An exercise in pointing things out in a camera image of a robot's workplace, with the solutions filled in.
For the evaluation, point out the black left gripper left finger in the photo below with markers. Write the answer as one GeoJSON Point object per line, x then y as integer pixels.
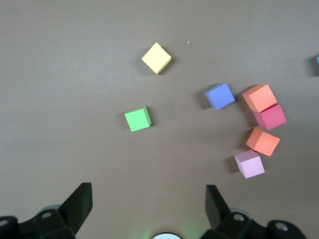
{"type": "Point", "coordinates": [77, 204]}

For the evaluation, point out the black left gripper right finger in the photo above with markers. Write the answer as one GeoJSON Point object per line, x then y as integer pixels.
{"type": "Point", "coordinates": [215, 206]}

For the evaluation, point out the pale pink foam cube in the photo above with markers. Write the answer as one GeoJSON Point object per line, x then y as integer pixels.
{"type": "Point", "coordinates": [249, 164]}

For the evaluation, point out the crimson foam cube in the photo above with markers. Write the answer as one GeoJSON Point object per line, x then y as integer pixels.
{"type": "Point", "coordinates": [270, 117]}

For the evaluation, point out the orange foam cube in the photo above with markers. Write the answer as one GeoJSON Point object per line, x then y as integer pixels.
{"type": "Point", "coordinates": [263, 142]}
{"type": "Point", "coordinates": [259, 97]}

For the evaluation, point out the green foam cube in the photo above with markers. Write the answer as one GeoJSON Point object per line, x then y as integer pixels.
{"type": "Point", "coordinates": [137, 119]}

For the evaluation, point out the violet blue foam cube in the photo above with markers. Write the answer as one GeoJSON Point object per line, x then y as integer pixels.
{"type": "Point", "coordinates": [219, 96]}

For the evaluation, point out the brown table cover sheet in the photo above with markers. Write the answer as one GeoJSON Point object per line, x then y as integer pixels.
{"type": "Point", "coordinates": [74, 74]}

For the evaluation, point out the yellow foam cube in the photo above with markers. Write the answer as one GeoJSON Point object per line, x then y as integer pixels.
{"type": "Point", "coordinates": [156, 58]}

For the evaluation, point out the light blue foam cube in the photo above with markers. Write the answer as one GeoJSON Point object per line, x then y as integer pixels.
{"type": "Point", "coordinates": [317, 63]}

